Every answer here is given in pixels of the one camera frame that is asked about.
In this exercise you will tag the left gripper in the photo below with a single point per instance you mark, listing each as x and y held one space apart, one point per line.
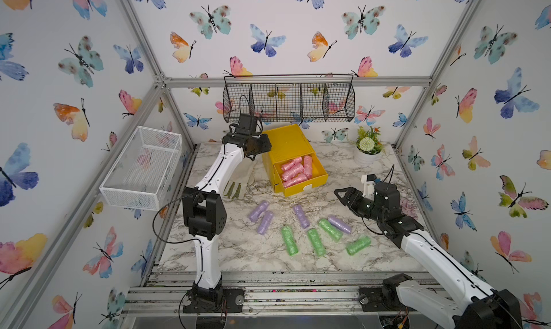
265 145

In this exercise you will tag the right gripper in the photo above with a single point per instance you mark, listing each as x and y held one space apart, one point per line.
354 194

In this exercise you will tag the green bag roll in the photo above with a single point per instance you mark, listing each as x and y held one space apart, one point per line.
315 239
330 229
289 240
358 245

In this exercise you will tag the yellow drawer cabinet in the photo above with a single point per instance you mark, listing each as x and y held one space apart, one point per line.
288 144

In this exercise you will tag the pink bag roll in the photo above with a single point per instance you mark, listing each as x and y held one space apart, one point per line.
301 177
292 172
290 164
307 166

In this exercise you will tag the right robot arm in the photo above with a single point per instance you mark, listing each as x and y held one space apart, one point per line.
470 302

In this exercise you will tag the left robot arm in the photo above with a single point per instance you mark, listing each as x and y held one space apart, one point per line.
204 213

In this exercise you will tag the purple bag roll right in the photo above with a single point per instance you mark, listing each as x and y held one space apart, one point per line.
340 225

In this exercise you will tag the purple bag roll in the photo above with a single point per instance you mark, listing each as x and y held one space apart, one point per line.
255 214
301 216
340 225
265 222

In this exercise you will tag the white green work glove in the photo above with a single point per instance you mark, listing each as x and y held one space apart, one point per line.
239 180

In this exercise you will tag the potted artificial plant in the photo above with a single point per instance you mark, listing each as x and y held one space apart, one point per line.
368 146

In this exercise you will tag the purple bag roll middle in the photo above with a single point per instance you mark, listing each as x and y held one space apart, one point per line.
301 216

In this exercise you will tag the pink coral ornament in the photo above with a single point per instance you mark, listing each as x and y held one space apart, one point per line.
409 208

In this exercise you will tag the purple bag roll upper left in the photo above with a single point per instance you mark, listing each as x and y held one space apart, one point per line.
255 214

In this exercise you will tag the purple bag roll lower left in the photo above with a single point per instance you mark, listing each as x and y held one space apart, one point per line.
265 222

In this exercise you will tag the black wire wall basket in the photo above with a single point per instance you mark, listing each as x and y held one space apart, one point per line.
290 98

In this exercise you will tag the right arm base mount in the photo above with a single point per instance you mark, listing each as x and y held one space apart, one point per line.
383 297

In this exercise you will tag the white mesh wall basket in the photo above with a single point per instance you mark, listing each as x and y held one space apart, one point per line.
141 173

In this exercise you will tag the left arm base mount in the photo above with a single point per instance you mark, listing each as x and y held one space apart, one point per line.
212 300

